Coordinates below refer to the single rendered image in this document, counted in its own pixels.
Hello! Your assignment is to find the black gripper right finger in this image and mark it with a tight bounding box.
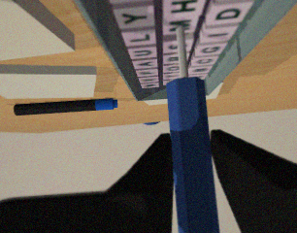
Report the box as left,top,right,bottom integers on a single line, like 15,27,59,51
210,129,297,233

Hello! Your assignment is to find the dark blue stylus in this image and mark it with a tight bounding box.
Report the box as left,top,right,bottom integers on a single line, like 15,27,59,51
166,50,220,233

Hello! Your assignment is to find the black marker with blue cap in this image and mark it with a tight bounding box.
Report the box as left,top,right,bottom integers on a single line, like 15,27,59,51
14,98,117,116

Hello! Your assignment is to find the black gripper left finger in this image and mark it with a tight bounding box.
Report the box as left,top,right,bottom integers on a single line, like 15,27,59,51
0,133,174,233

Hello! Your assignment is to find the keyboard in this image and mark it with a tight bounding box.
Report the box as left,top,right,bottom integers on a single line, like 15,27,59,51
73,0,297,102

